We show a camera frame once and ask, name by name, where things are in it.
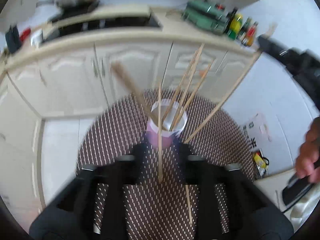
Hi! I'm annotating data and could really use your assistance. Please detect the black wok with lid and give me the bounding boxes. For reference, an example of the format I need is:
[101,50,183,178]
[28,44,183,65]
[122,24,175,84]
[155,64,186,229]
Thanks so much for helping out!
[36,0,100,23]

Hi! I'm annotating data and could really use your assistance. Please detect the red container on counter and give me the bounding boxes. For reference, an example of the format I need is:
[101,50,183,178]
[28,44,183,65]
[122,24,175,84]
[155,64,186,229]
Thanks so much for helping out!
[20,28,31,43]

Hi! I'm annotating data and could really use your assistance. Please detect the dark green bottle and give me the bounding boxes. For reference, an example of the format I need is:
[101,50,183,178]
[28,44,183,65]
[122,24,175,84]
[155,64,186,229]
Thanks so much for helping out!
[237,17,252,41]

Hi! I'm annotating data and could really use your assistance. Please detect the white mug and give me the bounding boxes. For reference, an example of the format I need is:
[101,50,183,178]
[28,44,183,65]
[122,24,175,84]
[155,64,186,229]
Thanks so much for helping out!
[30,29,43,47]

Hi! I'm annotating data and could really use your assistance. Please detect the green yellow bottle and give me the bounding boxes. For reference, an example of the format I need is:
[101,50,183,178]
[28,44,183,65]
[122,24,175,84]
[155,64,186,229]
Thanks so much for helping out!
[227,14,243,40]

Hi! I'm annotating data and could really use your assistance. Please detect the pink cylindrical utensil cup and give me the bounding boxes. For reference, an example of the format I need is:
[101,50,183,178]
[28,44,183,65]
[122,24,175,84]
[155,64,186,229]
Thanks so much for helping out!
[146,101,188,149]

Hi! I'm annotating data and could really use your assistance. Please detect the thin bamboo chopstick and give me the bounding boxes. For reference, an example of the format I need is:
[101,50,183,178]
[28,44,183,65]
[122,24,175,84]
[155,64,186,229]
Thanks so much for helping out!
[185,184,193,225]
[184,45,263,144]

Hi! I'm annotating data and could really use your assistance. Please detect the dark soy sauce bottle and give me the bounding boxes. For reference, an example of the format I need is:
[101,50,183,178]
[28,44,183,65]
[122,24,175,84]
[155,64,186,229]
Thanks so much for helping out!
[224,7,238,34]

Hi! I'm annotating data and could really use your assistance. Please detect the green electric cooker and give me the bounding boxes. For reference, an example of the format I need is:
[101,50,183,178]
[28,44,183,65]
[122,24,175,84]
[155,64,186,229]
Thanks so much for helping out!
[182,0,228,35]

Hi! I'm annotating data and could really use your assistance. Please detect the brown polka dot tablecloth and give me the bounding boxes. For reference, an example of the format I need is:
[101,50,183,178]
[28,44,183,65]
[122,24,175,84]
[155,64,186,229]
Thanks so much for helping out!
[77,95,254,239]

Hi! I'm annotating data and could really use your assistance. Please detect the black induction cooktop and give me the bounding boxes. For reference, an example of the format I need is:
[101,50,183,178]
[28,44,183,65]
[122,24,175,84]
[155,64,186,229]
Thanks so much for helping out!
[42,14,163,43]

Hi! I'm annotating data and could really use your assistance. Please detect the black electric kettle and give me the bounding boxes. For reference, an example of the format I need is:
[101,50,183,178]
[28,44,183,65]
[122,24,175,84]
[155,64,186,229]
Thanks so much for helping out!
[5,25,22,54]

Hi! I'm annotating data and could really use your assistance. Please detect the person's right hand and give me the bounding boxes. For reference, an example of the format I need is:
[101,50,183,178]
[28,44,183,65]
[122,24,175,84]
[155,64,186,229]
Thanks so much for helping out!
[296,117,319,183]

